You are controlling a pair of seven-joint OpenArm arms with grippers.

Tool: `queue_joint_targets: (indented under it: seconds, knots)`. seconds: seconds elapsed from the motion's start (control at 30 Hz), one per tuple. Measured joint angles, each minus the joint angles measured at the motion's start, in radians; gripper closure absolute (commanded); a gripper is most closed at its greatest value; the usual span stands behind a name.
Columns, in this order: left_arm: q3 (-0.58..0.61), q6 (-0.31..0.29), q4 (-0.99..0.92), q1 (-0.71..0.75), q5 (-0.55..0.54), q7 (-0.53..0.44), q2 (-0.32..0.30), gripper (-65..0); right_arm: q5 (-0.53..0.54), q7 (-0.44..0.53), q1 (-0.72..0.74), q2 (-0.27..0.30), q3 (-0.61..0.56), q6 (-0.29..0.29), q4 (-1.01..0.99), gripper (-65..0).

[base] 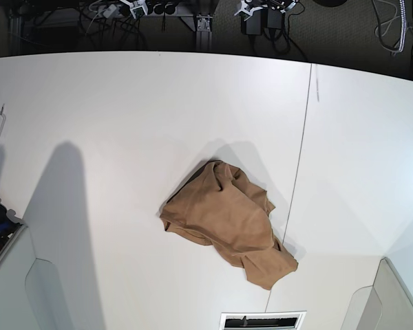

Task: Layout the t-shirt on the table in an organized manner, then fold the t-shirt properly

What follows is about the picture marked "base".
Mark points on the white table vent grille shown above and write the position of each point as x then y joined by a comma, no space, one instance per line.
269,321

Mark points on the grey left table panel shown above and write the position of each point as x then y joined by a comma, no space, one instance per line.
55,289

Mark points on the tan brown t-shirt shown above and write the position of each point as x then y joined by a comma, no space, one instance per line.
221,207

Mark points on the aluminium frame post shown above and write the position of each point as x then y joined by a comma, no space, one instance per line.
203,33

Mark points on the black power adapter brick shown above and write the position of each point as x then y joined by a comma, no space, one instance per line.
251,22

